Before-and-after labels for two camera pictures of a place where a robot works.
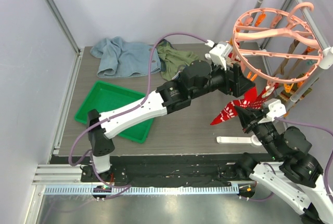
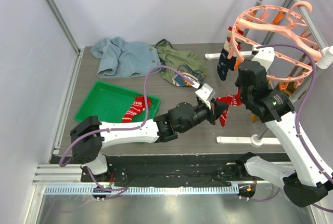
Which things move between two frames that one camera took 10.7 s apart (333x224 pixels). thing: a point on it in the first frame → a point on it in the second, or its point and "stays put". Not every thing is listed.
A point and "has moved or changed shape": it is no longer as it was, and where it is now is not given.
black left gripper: (235, 81) → (217, 108)
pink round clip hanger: (270, 44) stays put
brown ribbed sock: (292, 48) → (297, 67)
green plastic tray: (103, 97) stays put
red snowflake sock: (260, 99) has moved or changed shape
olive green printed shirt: (172, 60) stays put
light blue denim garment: (120, 58) stays put
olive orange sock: (286, 95) → (287, 87)
